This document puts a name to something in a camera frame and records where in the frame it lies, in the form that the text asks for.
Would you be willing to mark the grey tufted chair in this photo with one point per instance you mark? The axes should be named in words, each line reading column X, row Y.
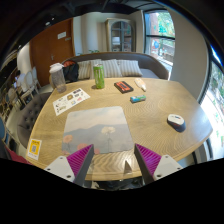
column 29, row 116

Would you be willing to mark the striped cushion left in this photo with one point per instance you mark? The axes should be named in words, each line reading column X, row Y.
column 84, row 70

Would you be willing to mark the wooden door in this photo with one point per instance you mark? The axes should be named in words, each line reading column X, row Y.
column 53, row 45

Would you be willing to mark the floral landscape mouse pad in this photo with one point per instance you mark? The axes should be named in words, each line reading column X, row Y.
column 106, row 128

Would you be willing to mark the white sticker sheet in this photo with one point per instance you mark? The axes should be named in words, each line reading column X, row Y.
column 69, row 100

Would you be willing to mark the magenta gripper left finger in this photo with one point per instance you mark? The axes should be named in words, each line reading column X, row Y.
column 73, row 167

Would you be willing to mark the teal small packet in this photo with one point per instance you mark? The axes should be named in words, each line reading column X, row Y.
column 135, row 99

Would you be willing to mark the striped cushion middle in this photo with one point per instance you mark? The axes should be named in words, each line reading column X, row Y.
column 111, row 68

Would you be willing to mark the yellow QR code card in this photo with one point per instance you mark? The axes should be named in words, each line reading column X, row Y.
column 34, row 149

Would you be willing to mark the striped cushion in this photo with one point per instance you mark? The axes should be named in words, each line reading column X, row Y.
column 129, row 68
column 84, row 70
column 111, row 68

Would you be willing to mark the grey sofa bench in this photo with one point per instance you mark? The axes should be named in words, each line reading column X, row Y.
column 149, row 66

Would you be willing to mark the green drink can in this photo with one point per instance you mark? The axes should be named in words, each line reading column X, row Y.
column 99, row 76

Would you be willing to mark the striped cushion right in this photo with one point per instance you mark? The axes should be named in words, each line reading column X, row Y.
column 129, row 68

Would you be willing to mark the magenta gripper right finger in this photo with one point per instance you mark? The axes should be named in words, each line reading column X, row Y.
column 154, row 166

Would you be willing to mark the black bag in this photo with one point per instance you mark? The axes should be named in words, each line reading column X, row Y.
column 71, row 72

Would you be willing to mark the white and grey computer mouse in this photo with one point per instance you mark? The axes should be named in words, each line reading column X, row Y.
column 176, row 122

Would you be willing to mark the glass door cabinet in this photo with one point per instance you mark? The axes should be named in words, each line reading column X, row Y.
column 120, row 35

